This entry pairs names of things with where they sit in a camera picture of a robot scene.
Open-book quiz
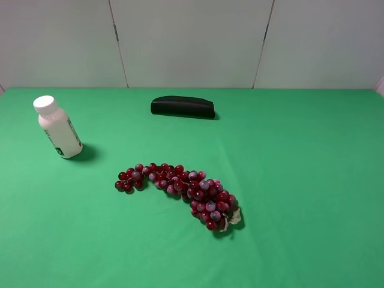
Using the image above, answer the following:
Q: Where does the white plastic bottle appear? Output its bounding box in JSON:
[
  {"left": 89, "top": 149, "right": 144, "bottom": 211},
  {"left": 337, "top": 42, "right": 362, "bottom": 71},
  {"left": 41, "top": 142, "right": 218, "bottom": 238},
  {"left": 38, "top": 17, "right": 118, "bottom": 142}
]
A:
[{"left": 33, "top": 95, "right": 83, "bottom": 159}]

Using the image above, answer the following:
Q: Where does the black glasses case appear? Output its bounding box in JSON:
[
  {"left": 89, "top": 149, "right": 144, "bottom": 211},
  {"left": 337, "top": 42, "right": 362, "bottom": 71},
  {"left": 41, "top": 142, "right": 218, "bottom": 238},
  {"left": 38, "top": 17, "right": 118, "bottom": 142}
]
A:
[{"left": 150, "top": 95, "right": 216, "bottom": 119}]

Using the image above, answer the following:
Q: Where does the red grape bunch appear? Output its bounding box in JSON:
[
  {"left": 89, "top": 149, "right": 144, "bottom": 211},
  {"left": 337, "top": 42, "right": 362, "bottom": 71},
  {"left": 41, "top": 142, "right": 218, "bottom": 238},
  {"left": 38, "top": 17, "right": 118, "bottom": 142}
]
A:
[{"left": 115, "top": 163, "right": 242, "bottom": 233}]

